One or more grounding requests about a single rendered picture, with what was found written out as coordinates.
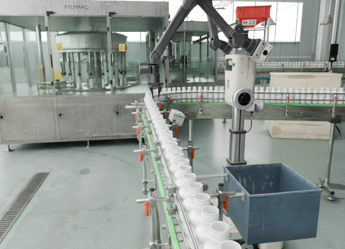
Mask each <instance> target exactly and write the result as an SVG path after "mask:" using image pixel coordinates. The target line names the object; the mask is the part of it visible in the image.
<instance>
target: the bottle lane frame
mask: <svg viewBox="0 0 345 249"><path fill-rule="evenodd" d="M143 117H144V114H142V119H143V126H147V124H146V120H145V119H144V118H143ZM147 132H148V129H147V128H145V131H144V132H143V136H144V133H145V137H144V141H145V143H146V145H147V148H148V144H149V149H153V146H152V142H151V138H150V135H148V133H147ZM154 155H155V153H154V152H149V157H148V163H149V168H150V173H151V178H152V180H154V175H155V173H156V181H154V182H152V184H153V187H154V188H155V185H154V184H155V183H156V190H155V195H156V198H160V197H166V193H165V190H164V185H163V181H162V178H161V174H160V171H159V167H158V164H157V161H155V159H154ZM156 204H157V209H158V214H159V219H160V225H161V231H162V236H163V241H164V243H167V236H168V233H169V234H170V245H167V246H165V249H168V246H170V249H180V245H179V242H182V241H178V237H177V234H178V233H176V230H175V225H174V222H173V218H172V216H171V215H170V216H169V215H168V211H167V210H166V208H167V205H168V203H167V202H166V201H163V202H156Z"/></svg>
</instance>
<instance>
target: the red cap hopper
mask: <svg viewBox="0 0 345 249"><path fill-rule="evenodd" d="M271 7H272V5H258V6H236V10H235V12H236V13H235V20H240V22H241V24H242V25H243V26H244V27H245V28H246V29H247V30H248V31H263V40H264V41H265V38H266V42H267V43H269V34H270V18H271V16H270V15H271ZM266 21H267V26H266ZM262 22H264V27H255V26H257V25H259V24H261V23H262ZM266 30H267V33H266ZM260 87H264V91H266V80H264V85H263V80H261V85H260Z"/></svg>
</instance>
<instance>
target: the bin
mask: <svg viewBox="0 0 345 249"><path fill-rule="evenodd" d="M223 169H224V173H223V174H213V175H198V176H196V177H197V179H199V178H212V177H224V179H223V184H224V191H225V192H230V191H235V193H236V195H235V196H229V198H228V203H227V209H224V210H225V211H226V213H223V215H226V214H228V216H229V217H230V219H231V221H232V222H233V224H234V226H235V227H236V229H237V230H238V232H239V233H240V235H241V237H242V238H234V239H231V240H242V239H243V240H244V241H245V243H246V244H247V245H251V244H261V243H270V242H279V241H289V240H298V239H307V238H316V235H317V225H318V216H319V208H320V198H321V192H322V189H321V188H319V187H318V186H316V185H315V184H313V183H312V182H310V181H309V180H308V179H306V178H305V177H303V176H302V175H300V174H299V173H297V172H295V171H294V170H292V169H291V168H290V167H288V166H287V165H285V164H284V163H282V162H280V163H265V164H250V165H234V166H224V167H223Z"/></svg>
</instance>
